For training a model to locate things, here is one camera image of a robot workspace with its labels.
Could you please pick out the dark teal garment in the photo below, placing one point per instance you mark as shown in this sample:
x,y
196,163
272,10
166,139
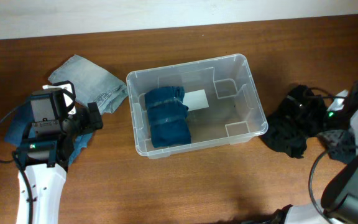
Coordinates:
x,y
167,116

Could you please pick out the black garment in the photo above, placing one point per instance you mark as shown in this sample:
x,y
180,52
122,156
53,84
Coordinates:
x,y
298,117

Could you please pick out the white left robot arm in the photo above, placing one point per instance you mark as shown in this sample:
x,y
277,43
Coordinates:
x,y
47,143

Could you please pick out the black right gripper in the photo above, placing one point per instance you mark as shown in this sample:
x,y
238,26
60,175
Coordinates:
x,y
336,143

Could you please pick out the white label in bin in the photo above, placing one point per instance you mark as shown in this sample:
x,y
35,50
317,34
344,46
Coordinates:
x,y
195,100

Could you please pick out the blue jeans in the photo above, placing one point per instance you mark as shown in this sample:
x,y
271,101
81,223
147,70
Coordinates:
x,y
23,117

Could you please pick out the light grey folded jeans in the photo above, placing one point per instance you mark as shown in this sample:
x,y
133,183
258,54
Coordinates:
x,y
92,83

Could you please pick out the clear plastic storage bin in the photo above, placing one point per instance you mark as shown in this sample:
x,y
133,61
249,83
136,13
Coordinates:
x,y
235,113

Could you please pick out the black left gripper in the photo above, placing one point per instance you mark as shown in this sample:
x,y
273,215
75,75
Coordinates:
x,y
90,123

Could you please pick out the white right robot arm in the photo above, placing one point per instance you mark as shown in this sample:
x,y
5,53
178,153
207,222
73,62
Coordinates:
x,y
339,201

